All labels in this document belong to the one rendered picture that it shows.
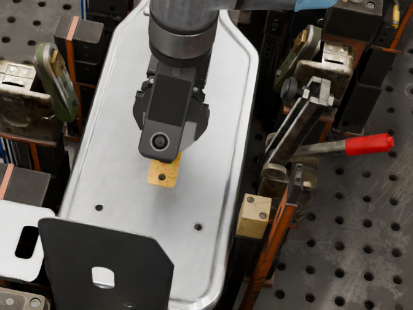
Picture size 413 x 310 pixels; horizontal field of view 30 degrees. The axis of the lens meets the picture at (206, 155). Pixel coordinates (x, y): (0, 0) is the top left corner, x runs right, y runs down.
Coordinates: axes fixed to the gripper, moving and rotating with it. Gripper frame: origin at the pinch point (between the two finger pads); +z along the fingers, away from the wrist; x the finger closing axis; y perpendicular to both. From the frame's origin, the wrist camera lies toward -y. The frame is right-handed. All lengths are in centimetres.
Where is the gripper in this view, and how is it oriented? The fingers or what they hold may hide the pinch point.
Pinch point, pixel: (167, 149)
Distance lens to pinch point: 101.6
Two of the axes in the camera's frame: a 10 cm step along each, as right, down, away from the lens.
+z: -1.0, 5.4, 8.4
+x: -9.8, -1.9, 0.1
